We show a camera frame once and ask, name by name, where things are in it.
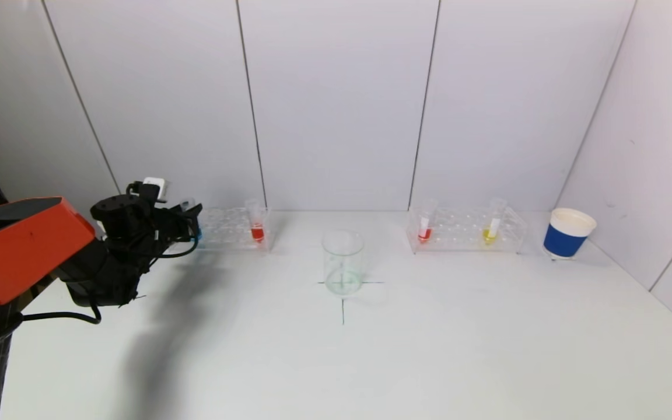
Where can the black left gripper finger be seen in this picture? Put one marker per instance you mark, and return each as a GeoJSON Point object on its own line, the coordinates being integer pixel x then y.
{"type": "Point", "coordinates": [193, 220]}
{"type": "Point", "coordinates": [181, 232]}

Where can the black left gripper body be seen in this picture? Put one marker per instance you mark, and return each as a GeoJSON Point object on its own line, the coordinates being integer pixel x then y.
{"type": "Point", "coordinates": [185, 228]}

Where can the test tube with blue pigment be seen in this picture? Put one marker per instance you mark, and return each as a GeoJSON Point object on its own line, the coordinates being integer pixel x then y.
{"type": "Point", "coordinates": [190, 205]}

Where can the test tube with yellow pigment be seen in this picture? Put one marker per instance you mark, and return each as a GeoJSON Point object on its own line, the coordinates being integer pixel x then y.
{"type": "Point", "coordinates": [491, 230]}

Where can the orange and black left arm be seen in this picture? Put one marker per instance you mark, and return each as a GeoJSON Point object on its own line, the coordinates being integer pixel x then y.
{"type": "Point", "coordinates": [21, 245]}

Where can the clear acrylic test tube rack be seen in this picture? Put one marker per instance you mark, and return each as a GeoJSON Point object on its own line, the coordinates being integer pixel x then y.
{"type": "Point", "coordinates": [464, 230]}
{"type": "Point", "coordinates": [228, 230]}

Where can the unlabelled test tube red pigment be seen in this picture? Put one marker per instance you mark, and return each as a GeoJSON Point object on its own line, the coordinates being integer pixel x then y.
{"type": "Point", "coordinates": [256, 230]}

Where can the clear glass beaker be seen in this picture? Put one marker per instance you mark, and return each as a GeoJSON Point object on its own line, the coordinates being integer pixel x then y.
{"type": "Point", "coordinates": [343, 262]}

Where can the white-labelled test tube red pigment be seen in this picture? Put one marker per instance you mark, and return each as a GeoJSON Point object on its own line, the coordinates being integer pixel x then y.
{"type": "Point", "coordinates": [424, 230]}

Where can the blue and white paper cup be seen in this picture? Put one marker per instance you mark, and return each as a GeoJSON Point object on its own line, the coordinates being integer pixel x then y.
{"type": "Point", "coordinates": [566, 236]}

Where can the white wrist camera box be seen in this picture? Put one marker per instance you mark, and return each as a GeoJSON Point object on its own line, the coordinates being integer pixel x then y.
{"type": "Point", "coordinates": [155, 186]}

